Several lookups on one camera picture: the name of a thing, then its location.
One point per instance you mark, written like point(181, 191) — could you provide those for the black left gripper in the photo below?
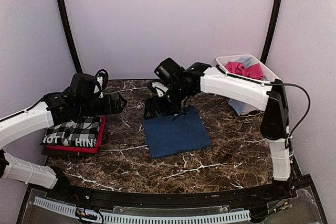
point(117, 108)

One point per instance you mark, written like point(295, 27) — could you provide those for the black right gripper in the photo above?
point(149, 103)

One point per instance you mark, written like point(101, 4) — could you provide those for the blue garment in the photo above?
point(170, 135)

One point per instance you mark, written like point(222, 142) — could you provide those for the black white plaid shirt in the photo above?
point(83, 133)

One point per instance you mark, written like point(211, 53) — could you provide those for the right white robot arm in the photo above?
point(267, 96)

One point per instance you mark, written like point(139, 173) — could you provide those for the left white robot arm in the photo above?
point(53, 109)

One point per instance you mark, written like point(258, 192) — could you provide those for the folded red t-shirt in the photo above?
point(83, 149)

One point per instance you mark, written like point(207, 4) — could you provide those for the light blue cloth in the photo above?
point(240, 107)

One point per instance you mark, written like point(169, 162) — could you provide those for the pink garment in bin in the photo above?
point(255, 71)

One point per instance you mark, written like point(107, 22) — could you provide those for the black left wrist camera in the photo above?
point(84, 86)

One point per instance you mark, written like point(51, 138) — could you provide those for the black front rail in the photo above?
point(249, 197)

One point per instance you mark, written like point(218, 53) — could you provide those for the white slotted cable duct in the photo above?
point(137, 216)

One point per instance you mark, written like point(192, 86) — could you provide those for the left black frame post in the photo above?
point(68, 35)

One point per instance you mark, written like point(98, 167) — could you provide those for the black frame post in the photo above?
point(271, 30)
point(68, 35)

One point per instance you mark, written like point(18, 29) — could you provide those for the right black frame post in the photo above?
point(271, 30)

